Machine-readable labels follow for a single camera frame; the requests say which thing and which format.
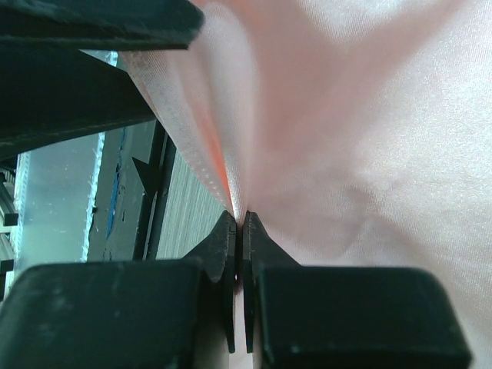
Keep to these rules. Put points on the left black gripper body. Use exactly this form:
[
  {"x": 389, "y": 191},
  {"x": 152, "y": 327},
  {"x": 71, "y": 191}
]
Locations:
[{"x": 51, "y": 94}]

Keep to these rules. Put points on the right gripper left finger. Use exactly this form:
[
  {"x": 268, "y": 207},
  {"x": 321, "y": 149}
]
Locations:
[{"x": 126, "y": 314}]

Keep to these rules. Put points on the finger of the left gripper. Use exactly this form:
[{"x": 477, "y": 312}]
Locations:
[{"x": 102, "y": 25}]

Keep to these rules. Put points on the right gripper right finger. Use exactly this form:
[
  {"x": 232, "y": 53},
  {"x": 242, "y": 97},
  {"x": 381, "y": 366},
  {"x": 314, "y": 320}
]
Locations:
[{"x": 298, "y": 316}]

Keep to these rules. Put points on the pink satin napkin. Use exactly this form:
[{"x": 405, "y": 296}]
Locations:
[{"x": 359, "y": 131}]

